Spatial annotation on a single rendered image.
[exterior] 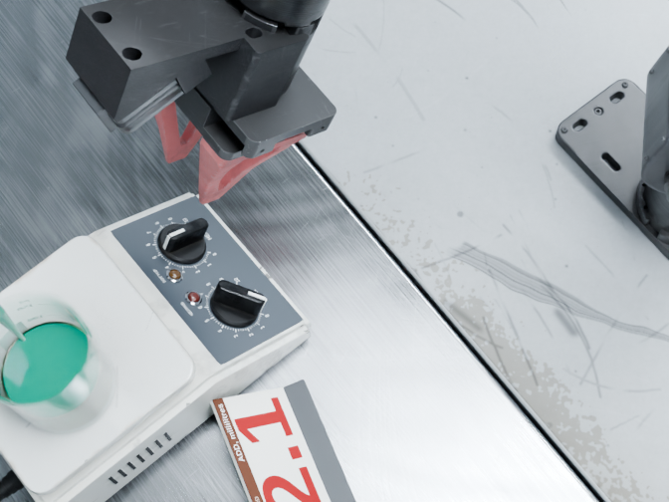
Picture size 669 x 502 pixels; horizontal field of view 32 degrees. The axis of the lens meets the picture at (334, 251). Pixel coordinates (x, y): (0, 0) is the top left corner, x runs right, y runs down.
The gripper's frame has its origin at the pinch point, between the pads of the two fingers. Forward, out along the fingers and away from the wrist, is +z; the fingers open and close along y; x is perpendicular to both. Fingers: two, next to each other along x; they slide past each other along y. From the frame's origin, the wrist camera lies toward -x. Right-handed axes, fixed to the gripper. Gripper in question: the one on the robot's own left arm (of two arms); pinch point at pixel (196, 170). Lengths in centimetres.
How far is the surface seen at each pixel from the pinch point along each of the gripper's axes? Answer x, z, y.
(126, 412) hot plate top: -8.9, 8.2, 8.8
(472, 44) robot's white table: 26.2, -1.8, -0.8
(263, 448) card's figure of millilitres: -1.3, 10.8, 14.2
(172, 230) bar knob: -0.2, 5.5, 0.3
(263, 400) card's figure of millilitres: 0.8, 10.7, 11.5
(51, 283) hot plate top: -8.0, 7.9, -0.8
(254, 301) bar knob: 1.3, 5.4, 7.1
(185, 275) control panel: -0.3, 7.2, 2.7
